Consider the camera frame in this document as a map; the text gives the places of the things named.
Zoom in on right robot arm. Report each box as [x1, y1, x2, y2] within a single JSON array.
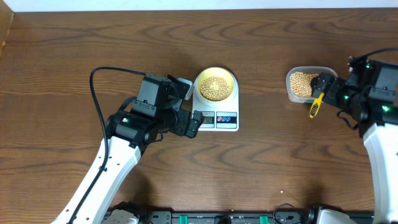
[[310, 57, 397, 223]]

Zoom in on right camera cable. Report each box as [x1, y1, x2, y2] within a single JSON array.
[[348, 47, 398, 68]]

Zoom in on camera cable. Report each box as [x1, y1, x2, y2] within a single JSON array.
[[348, 47, 398, 68], [67, 66, 147, 224]]

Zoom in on soybeans in yellow bowl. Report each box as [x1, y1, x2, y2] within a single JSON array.
[[200, 77, 231, 101]]

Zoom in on soybeans in container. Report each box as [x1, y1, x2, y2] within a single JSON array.
[[290, 72, 318, 98]]

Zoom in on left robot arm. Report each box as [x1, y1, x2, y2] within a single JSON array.
[[54, 74, 204, 223]]

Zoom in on left camera cable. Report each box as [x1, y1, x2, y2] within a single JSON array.
[[67, 66, 147, 224]]

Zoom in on yellow measuring scoop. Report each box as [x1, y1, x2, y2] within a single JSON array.
[[309, 92, 324, 118]]

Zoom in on white digital kitchen scale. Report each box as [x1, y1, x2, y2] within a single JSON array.
[[193, 75, 239, 132]]

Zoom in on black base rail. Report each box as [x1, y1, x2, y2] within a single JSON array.
[[101, 202, 374, 224]]

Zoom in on clear plastic container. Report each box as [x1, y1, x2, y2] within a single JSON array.
[[286, 66, 337, 103]]

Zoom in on yellow bowl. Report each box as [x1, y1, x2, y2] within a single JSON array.
[[195, 67, 238, 103]]

